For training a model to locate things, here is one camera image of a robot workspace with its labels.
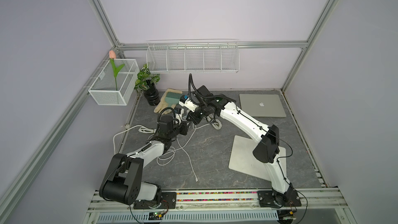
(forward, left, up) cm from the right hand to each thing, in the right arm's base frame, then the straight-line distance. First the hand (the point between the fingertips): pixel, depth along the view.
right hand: (187, 117), depth 81 cm
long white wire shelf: (+44, -19, +8) cm, 49 cm away
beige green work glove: (+29, +17, -19) cm, 39 cm away
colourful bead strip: (-35, -15, -21) cm, 44 cm away
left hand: (+2, 0, -8) cm, 8 cm away
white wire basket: (+13, +38, +11) cm, 42 cm away
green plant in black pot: (+22, +26, +5) cm, 34 cm away
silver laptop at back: (+23, -51, -20) cm, 60 cm away
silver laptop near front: (-16, -30, -19) cm, 39 cm away
